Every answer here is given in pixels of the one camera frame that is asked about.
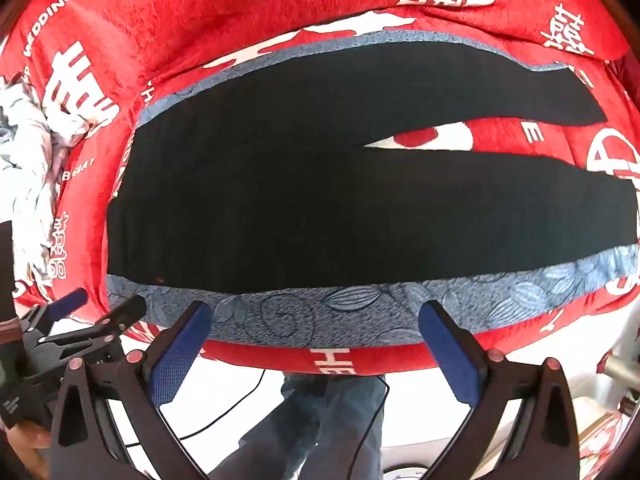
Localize red printed blanket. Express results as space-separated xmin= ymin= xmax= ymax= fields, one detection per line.
xmin=0 ymin=0 xmax=640 ymax=378

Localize person's legs in jeans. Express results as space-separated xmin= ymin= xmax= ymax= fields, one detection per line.
xmin=239 ymin=372 xmax=387 ymax=480

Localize black pants with blue trim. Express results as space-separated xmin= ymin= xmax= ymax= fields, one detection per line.
xmin=105 ymin=30 xmax=640 ymax=350

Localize white patterned cloth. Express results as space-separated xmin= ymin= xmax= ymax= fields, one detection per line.
xmin=0 ymin=76 xmax=93 ymax=281

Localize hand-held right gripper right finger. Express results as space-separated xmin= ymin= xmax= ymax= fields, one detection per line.
xmin=417 ymin=300 xmax=596 ymax=480

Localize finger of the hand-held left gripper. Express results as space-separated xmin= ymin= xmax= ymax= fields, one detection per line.
xmin=20 ymin=287 xmax=89 ymax=341
xmin=95 ymin=295 xmax=148 ymax=337

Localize person's left hand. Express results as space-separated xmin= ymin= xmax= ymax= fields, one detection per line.
xmin=4 ymin=421 xmax=52 ymax=480

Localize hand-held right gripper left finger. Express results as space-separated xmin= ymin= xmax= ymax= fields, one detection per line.
xmin=50 ymin=301 xmax=213 ymax=480

